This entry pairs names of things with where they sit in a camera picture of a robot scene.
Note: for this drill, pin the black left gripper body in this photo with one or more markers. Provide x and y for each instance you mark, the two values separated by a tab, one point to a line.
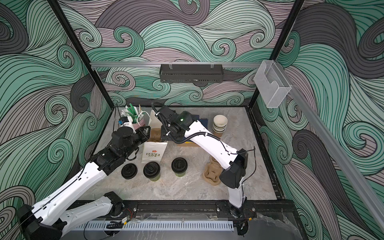
138	139

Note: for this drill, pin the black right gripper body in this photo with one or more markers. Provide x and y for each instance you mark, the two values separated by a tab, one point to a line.
168	132

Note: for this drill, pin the white paper takeout bag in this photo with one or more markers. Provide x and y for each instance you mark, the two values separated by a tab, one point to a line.
153	152

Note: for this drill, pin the black coffee cup lid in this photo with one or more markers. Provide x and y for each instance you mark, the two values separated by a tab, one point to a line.
129	171

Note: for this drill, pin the green paper coffee cup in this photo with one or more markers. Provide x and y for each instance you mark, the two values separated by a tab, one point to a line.
180	174

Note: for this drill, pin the brown pulp cup carrier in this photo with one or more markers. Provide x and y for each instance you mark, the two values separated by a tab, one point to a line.
212	172

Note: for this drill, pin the lifted brown pulp carrier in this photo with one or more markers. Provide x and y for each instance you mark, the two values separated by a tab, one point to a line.
155	135

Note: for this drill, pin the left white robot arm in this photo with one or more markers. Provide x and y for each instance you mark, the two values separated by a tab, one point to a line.
52	217

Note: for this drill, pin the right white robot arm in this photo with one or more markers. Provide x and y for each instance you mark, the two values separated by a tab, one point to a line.
184	127

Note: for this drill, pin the pink straw holder cup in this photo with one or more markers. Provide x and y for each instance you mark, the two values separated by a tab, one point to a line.
144	121

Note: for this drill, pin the bundle of wrapped straws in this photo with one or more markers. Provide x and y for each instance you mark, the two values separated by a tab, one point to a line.
136	114

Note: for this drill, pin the dark blue napkin stack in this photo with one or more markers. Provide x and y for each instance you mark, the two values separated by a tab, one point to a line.
204	122

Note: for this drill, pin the stack of paper cups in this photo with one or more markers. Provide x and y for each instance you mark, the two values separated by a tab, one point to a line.
219	125

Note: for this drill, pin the black wall-mounted tray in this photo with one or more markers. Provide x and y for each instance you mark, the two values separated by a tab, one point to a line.
191	74

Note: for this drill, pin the grey aluminium rail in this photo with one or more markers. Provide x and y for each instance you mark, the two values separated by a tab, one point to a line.
134	64

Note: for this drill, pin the clear acrylic wall holder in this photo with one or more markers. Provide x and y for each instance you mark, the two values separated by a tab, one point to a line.
272	83

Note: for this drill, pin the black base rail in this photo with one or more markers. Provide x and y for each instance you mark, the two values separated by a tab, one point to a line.
216	207

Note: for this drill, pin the black enclosure corner post left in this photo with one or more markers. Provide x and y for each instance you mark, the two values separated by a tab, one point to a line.
55	6

